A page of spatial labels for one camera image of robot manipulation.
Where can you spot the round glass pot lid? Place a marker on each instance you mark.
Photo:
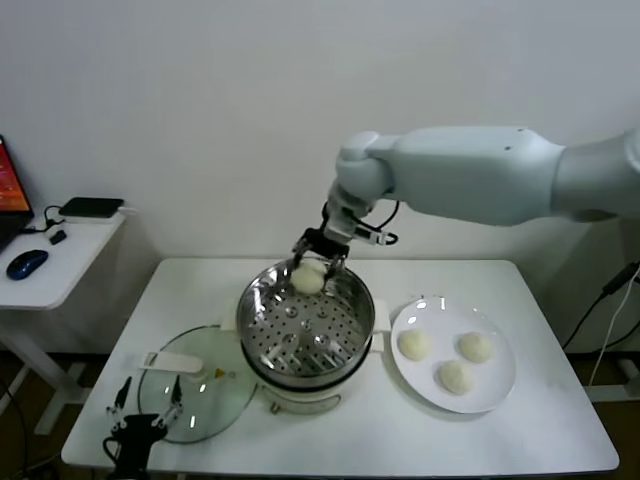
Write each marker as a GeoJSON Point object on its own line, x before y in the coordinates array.
{"type": "Point", "coordinates": [210, 410]}

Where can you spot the white side desk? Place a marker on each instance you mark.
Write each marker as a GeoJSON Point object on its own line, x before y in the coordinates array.
{"type": "Point", "coordinates": [50, 280]}

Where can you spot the white steamed baozi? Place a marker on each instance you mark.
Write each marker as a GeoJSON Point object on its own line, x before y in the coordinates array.
{"type": "Point", "coordinates": [414, 345]}
{"type": "Point", "coordinates": [306, 280]}
{"type": "Point", "coordinates": [476, 346]}
{"type": "Point", "coordinates": [456, 377]}

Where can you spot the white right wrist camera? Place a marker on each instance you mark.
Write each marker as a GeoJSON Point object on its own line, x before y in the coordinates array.
{"type": "Point", "coordinates": [370, 235]}

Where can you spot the black flat hard drive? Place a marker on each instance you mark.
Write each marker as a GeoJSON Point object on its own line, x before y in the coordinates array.
{"type": "Point", "coordinates": [91, 207]}

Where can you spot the white round plate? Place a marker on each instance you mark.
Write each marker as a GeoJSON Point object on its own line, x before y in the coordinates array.
{"type": "Point", "coordinates": [450, 400]}

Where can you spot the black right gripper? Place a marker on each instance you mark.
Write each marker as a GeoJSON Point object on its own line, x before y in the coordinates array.
{"type": "Point", "coordinates": [322, 242]}

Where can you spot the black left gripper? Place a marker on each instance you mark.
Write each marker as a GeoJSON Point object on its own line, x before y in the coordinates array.
{"type": "Point", "coordinates": [140, 430]}

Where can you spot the white electric pot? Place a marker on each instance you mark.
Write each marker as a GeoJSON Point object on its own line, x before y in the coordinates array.
{"type": "Point", "coordinates": [300, 397]}

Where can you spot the blue computer mouse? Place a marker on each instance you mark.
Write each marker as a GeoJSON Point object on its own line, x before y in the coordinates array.
{"type": "Point", "coordinates": [26, 264]}

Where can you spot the black laptop red screen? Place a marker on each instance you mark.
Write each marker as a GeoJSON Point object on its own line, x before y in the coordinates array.
{"type": "Point", "coordinates": [10, 190]}

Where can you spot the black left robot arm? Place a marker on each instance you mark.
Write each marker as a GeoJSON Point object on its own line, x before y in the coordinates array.
{"type": "Point", "coordinates": [131, 465]}

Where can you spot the stainless steel steamer basket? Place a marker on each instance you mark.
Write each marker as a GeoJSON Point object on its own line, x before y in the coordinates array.
{"type": "Point", "coordinates": [305, 345]}

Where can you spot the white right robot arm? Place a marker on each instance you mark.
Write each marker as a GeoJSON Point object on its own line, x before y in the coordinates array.
{"type": "Point", "coordinates": [475, 175]}

